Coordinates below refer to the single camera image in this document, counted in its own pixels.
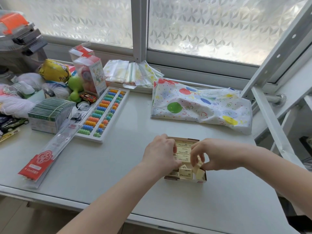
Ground clear toy box with figures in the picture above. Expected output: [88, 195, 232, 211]
[73, 54, 108, 98]

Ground white window frame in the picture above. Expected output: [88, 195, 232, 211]
[41, 0, 312, 96]

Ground pile of clear zip bags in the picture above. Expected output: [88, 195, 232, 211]
[103, 59, 165, 90]

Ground person's right hand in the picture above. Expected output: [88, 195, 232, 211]
[190, 138, 247, 171]

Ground rows of cream erasers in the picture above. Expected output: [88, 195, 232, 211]
[174, 140, 207, 181]

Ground yellow plush toy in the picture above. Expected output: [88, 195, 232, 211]
[38, 59, 71, 83]

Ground black toy car package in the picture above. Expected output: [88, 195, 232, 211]
[0, 115, 29, 143]

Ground white fluffy bundle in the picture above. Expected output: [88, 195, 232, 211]
[17, 72, 45, 96]
[0, 97, 35, 119]

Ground chrome metal tube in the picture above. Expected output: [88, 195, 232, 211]
[264, 93, 287, 105]

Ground clear box with red top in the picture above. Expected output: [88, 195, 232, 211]
[69, 45, 95, 63]

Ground red toy car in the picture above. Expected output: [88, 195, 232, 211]
[79, 93, 97, 103]

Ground bundle of green card packs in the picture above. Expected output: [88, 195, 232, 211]
[27, 97, 76, 134]

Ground balloon print plastic bags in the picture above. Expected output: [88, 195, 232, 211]
[151, 78, 253, 135]

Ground person's right forearm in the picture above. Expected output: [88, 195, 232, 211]
[240, 145, 312, 220]

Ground person's left hand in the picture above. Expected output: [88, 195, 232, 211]
[141, 134, 182, 178]

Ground long clear packet red label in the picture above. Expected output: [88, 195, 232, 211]
[18, 122, 82, 189]

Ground brown cardboard eraser box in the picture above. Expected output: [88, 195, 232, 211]
[164, 136, 207, 184]

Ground single cream rubber block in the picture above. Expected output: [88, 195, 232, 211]
[195, 165, 207, 181]

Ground person's left forearm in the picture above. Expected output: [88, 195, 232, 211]
[57, 161, 171, 234]

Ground white abacus with coloured beads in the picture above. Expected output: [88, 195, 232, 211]
[74, 86, 130, 144]

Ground small black and white packet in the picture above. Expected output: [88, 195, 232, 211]
[70, 101, 92, 124]

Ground white metal shelf frame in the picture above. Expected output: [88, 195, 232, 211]
[240, 0, 312, 169]

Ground frosted patterned window pane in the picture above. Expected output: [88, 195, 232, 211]
[0, 0, 133, 49]
[147, 0, 310, 66]

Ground green plastic toy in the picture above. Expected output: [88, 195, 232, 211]
[67, 76, 85, 103]

